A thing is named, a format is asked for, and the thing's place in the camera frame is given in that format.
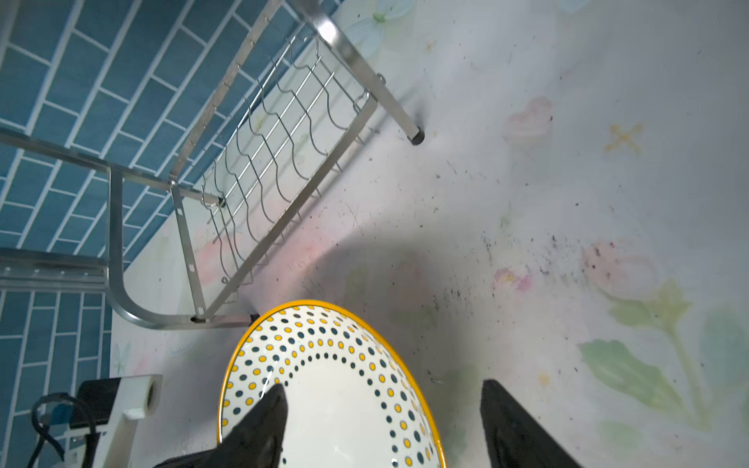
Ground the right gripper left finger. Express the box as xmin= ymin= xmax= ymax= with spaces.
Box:
xmin=157 ymin=384 xmax=289 ymax=468

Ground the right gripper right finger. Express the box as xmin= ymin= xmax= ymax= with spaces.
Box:
xmin=480 ymin=379 xmax=580 ymax=468

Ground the yellow rimmed polka dot plate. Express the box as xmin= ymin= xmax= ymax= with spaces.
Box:
xmin=217 ymin=300 xmax=447 ymax=467

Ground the silver metal dish rack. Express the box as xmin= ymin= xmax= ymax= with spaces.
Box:
xmin=1 ymin=1 xmax=424 ymax=331

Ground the right corner aluminium post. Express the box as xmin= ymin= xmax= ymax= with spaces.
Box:
xmin=1 ymin=248 xmax=107 ymax=293

